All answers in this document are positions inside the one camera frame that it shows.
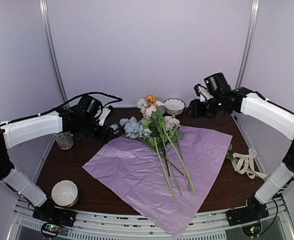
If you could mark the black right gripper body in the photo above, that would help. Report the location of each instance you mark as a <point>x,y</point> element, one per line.
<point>209,111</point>

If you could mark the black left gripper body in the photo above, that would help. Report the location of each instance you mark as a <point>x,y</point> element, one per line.
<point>87,128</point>

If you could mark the white small blossom stem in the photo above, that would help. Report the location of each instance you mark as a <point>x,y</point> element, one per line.
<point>167,145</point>

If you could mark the blue flower bunch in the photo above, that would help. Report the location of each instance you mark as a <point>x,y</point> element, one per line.
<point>130,128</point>

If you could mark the pink flower bunch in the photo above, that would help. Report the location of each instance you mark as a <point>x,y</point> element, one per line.
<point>157,140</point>

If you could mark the orange flower stem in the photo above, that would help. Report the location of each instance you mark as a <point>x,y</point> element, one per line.
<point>151,99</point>

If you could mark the cream ribbon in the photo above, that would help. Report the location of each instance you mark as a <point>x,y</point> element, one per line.
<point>244,164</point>

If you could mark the purple tissue paper sheet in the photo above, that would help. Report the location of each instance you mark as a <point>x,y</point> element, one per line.
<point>134,173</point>

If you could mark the white purple flower bunch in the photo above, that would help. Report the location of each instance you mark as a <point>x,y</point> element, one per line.
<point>162,132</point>

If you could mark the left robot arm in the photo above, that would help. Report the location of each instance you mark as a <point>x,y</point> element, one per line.
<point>16,139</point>

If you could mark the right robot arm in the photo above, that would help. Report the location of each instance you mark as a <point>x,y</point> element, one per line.
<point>215,95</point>

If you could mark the patterned mug yellow inside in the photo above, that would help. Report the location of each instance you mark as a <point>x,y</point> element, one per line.
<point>64,140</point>

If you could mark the white scalloped bowl black rim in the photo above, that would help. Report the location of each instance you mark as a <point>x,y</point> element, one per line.
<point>174,106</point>

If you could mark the plain white round bowl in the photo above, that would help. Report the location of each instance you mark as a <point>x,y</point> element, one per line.
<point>65,193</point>

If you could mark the left round circuit board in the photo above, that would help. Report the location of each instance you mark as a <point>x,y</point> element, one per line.
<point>49,230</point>

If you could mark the round circuit board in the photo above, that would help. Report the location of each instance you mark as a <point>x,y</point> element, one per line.
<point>252,230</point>
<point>49,230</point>

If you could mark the right round circuit board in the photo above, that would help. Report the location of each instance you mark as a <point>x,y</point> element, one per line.
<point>252,230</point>

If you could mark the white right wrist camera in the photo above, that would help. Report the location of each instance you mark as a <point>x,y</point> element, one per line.
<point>202,92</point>

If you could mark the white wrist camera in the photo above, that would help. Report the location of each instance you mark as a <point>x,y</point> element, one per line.
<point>106,112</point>
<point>202,92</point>

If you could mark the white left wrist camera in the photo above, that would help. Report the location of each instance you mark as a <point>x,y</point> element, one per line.
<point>106,112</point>

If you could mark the aluminium right corner post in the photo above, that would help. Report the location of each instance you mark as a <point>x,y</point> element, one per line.
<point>248,44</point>

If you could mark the aluminium corner post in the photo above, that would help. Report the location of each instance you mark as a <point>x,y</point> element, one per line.
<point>52,53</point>
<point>248,44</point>

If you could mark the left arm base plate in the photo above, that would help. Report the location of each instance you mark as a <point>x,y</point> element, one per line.
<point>54,215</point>

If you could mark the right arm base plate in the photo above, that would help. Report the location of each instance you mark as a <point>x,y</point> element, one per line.
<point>246,214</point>

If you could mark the aluminium left corner post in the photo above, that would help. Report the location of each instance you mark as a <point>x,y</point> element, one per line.
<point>52,53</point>

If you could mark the aluminium front rail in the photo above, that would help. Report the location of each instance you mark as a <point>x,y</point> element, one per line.
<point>212,225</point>

